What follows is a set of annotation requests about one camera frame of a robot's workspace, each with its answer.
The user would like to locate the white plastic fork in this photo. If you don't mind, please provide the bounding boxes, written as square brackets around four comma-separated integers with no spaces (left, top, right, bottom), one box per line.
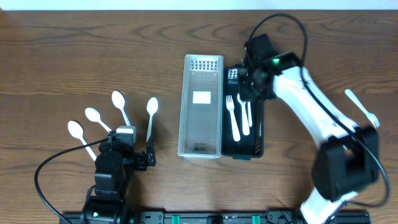
[226,95,241,142]
[345,88,380,129]

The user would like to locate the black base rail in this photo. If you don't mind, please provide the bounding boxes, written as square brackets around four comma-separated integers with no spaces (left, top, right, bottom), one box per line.
[58,210,371,224]

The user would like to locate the black cable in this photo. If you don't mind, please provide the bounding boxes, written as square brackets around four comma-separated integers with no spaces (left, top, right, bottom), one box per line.
[33,138,108,224]
[248,12,391,208]

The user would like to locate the left black cable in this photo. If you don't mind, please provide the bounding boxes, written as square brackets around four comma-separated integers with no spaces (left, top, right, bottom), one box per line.
[33,138,108,224]

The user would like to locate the black perforated plastic basket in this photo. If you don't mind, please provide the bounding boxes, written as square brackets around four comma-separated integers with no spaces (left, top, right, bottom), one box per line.
[221,64,264,160]

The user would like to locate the clear perforated plastic basket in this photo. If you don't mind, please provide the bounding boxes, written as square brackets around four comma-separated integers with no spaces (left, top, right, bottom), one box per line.
[178,54,224,159]

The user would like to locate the white plastic spoon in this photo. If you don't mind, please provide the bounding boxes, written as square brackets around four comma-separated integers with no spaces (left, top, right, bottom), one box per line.
[67,120,97,161]
[247,101,252,127]
[85,108,112,133]
[111,91,131,126]
[237,93,250,136]
[147,97,159,142]

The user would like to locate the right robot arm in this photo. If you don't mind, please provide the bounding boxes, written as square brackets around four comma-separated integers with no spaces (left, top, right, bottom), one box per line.
[238,34,379,223]

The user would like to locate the right black cable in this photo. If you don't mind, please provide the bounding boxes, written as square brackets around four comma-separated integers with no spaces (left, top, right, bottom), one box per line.
[248,12,391,208]

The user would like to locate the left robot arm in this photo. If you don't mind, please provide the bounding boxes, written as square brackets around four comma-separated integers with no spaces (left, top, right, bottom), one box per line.
[80,131,156,224]

